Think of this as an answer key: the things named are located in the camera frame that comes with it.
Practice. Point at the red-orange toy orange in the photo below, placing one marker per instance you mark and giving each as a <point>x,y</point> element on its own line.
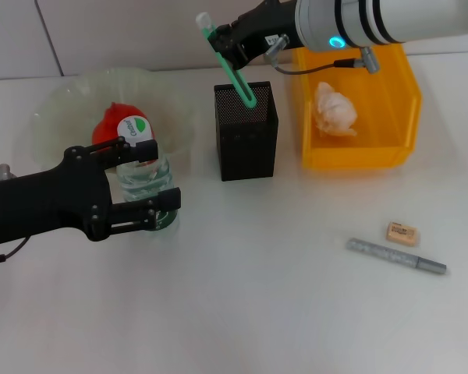
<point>105,128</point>

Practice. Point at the green utility knife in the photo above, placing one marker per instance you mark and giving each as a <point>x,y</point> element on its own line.
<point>240,83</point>

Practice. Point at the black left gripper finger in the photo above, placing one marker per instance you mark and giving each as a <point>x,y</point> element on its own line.
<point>169,199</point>

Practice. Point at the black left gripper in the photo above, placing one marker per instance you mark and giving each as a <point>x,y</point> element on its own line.
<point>43,206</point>

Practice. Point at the black mesh pen holder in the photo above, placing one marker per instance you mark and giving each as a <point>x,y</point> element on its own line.
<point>249,148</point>

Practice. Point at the yellow plastic bin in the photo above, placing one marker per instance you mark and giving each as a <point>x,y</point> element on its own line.
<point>394,117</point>

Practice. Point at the pale green glass fruit plate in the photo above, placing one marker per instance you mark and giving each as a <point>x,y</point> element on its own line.
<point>171,101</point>

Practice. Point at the white paper ball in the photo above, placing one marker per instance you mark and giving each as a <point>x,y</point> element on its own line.
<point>335,111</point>

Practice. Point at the beige eraser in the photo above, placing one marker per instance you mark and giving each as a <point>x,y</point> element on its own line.
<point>401,233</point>

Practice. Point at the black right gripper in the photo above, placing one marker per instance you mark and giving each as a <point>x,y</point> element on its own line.
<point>269,23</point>

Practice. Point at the grey marker pen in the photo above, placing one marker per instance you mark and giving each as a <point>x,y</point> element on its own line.
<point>390,255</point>

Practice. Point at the clear green-label water bottle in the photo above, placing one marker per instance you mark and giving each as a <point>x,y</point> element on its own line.
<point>148,179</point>

